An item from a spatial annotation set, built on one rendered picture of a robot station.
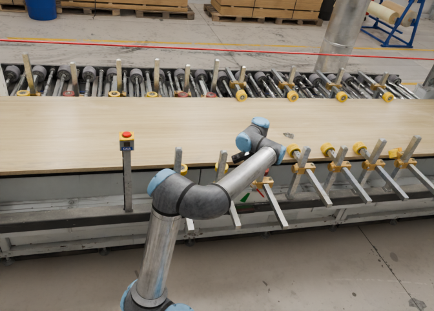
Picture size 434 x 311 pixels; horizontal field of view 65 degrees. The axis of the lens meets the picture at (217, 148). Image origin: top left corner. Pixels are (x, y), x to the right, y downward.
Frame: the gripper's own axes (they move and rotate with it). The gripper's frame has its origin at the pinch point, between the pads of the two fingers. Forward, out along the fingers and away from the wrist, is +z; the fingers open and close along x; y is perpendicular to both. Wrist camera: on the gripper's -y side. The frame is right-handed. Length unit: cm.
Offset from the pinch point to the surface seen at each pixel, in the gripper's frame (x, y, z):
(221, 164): 6.1, -12.2, -4.0
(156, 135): 52, -44, 8
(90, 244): 27, -90, 82
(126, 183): 6, -64, 6
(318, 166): 28, 67, 22
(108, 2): 592, -91, 76
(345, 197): 4, 78, 30
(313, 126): 59, 74, 10
